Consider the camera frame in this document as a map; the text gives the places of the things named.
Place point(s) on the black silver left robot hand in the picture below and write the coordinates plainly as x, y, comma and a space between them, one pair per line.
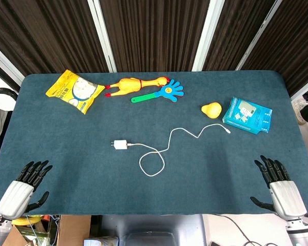
14, 197

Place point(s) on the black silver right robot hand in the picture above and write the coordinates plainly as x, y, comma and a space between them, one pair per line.
287, 198

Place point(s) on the white power adapter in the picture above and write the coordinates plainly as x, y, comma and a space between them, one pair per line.
120, 145

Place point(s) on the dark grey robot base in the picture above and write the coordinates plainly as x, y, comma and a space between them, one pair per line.
154, 228

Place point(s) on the brown cardboard box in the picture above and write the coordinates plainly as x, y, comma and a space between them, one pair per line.
74, 229

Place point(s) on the teal felt table cloth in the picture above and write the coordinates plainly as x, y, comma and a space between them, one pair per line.
92, 166

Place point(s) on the white sneaker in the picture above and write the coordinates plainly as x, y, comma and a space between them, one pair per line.
300, 110

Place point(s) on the blue product box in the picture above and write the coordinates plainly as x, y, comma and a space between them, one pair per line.
247, 115

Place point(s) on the black chair armrest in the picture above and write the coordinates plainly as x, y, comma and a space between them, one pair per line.
7, 92

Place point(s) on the yellow pear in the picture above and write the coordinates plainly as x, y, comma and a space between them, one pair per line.
211, 110

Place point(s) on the yellow snack bag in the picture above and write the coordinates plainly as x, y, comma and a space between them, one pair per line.
74, 91

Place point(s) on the dark brown ribbed panel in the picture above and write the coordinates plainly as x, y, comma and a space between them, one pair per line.
236, 30
295, 43
46, 36
154, 33

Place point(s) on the yellow rubber chicken toy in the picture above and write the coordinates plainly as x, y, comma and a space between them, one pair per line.
127, 85

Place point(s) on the white frame post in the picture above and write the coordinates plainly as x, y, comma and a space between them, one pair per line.
5, 62
102, 38
259, 33
304, 91
206, 38

